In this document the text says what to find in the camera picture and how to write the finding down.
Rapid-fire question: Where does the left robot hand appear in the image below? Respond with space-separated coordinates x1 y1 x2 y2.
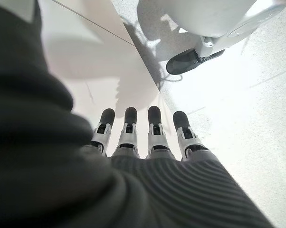
0 0 276 228

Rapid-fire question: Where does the black robot foot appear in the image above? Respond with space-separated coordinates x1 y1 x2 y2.
166 48 226 76

